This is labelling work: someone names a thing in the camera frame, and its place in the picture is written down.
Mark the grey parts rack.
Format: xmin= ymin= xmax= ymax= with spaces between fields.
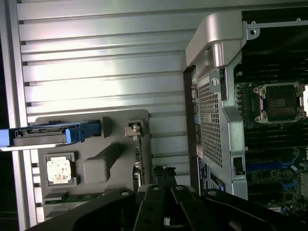
xmin=36 ymin=108 xmax=154 ymax=221

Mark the green RAM stick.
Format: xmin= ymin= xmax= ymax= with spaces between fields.
xmin=42 ymin=192 xmax=108 ymax=205

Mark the green motherboard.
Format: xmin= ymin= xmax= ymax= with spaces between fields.
xmin=234 ymin=80 xmax=308 ymax=216

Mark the grey metal PC case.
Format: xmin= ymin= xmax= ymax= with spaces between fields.
xmin=182 ymin=11 xmax=308 ymax=216

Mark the blue PCIe expansion slot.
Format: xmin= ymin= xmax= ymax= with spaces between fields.
xmin=245 ymin=164 xmax=293 ymax=172

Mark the silver CPU chip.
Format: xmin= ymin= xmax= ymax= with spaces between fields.
xmin=46 ymin=156 xmax=73 ymax=185

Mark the silver finned chipset heatsink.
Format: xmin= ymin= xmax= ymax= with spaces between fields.
xmin=299 ymin=173 xmax=308 ymax=193

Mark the disk in blue carrier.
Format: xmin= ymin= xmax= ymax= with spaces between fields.
xmin=0 ymin=119 xmax=101 ymax=152

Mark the CPU socket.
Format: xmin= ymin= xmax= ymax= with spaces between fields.
xmin=253 ymin=82 xmax=306 ymax=125

